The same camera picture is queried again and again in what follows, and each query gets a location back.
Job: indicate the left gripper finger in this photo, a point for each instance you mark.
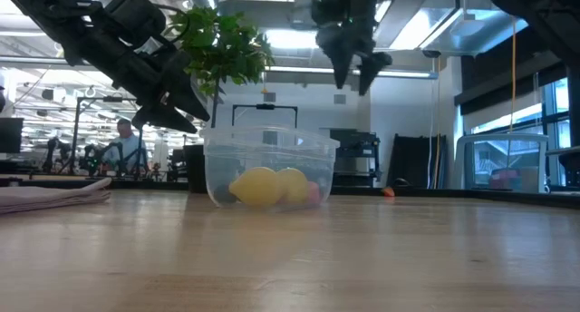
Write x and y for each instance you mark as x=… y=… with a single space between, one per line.
x=165 y=119
x=188 y=101

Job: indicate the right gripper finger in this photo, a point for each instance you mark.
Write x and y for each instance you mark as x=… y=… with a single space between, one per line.
x=372 y=69
x=340 y=53

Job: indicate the clear plastic tupperware container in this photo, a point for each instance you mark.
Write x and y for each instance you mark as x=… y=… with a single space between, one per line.
x=272 y=149

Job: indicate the large yellow lemon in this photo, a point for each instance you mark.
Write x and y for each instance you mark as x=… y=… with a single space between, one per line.
x=256 y=187

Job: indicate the small yellow lemon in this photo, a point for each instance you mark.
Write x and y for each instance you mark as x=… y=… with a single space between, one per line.
x=294 y=185

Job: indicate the pink block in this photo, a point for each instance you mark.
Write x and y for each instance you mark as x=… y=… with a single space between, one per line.
x=314 y=192

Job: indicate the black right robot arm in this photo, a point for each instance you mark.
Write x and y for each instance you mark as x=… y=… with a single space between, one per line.
x=548 y=17

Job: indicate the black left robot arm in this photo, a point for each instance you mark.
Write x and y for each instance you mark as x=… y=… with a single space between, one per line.
x=45 y=12

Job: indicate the small orange toy produce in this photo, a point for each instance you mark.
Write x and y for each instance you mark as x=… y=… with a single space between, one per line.
x=388 y=192

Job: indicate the long ceiling light strip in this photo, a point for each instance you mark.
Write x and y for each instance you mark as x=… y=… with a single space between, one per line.
x=408 y=73

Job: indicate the person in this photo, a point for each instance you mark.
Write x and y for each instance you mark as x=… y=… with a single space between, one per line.
x=126 y=145

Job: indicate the black planter pot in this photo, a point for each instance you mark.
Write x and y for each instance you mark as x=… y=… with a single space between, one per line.
x=196 y=167

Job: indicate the green leafy indoor tree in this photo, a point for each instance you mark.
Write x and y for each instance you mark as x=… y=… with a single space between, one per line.
x=226 y=44

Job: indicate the black equipment cart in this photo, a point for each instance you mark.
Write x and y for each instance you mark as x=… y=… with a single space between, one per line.
x=358 y=160

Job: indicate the black leaning panel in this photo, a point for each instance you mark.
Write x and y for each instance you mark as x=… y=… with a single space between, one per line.
x=410 y=160

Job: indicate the white framed chair back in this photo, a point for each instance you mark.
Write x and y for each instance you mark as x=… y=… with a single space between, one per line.
x=462 y=162

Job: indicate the black computer monitor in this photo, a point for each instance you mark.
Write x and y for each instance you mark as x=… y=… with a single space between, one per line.
x=11 y=135

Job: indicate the folded beige cloth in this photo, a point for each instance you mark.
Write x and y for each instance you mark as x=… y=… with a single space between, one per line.
x=50 y=196

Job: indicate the black tall rig frame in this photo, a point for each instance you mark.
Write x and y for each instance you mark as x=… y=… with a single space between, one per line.
x=90 y=99

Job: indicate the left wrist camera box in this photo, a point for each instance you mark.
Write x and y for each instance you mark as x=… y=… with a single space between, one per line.
x=136 y=10

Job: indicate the dome ceiling camera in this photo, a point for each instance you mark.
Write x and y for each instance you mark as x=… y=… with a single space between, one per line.
x=431 y=53

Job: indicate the black frame with camera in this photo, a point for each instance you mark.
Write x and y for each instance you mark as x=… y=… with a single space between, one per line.
x=265 y=106

